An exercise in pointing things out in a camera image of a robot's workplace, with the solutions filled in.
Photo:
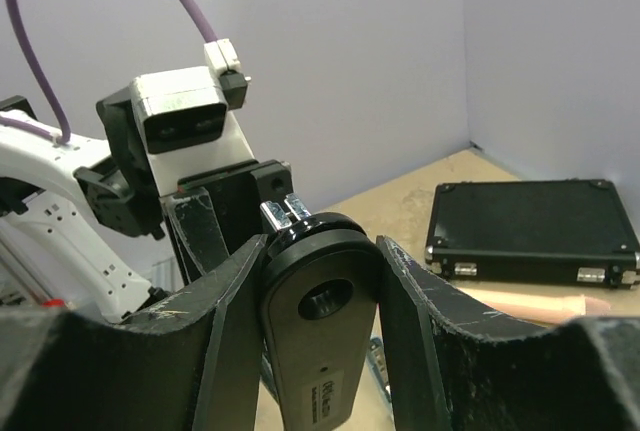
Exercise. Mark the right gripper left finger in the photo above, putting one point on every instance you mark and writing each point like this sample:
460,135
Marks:
189,362

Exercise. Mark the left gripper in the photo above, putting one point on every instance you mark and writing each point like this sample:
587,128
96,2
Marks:
212,215

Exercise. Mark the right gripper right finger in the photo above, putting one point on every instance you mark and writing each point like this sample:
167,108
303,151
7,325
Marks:
455,363

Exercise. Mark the blue white stapler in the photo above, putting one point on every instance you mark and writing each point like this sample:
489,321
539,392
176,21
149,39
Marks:
377,363

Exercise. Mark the black stapler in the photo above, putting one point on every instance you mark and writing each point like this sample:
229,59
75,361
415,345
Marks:
318,297

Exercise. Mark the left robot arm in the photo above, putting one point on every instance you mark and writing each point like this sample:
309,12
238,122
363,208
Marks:
46,186

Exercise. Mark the pink cylindrical tube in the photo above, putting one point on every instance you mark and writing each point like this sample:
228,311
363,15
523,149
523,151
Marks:
540,309

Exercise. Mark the black hard case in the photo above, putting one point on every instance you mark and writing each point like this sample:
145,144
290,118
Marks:
554,232

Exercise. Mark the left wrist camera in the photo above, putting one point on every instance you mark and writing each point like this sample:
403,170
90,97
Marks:
185,126

